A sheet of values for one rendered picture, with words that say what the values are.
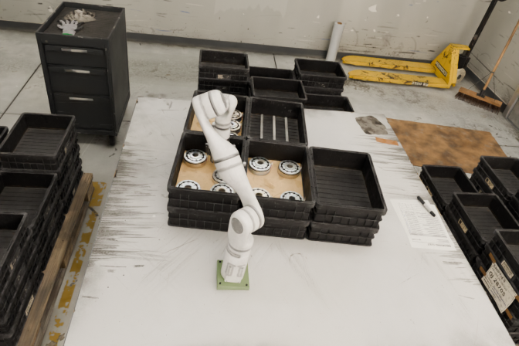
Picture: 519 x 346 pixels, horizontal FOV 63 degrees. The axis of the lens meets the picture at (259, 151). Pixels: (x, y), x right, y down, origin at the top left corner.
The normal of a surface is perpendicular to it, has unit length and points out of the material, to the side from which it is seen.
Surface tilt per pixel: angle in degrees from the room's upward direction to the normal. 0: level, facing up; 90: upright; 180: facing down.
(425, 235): 0
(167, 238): 0
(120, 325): 0
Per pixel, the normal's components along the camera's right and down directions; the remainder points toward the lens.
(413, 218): 0.13, -0.79
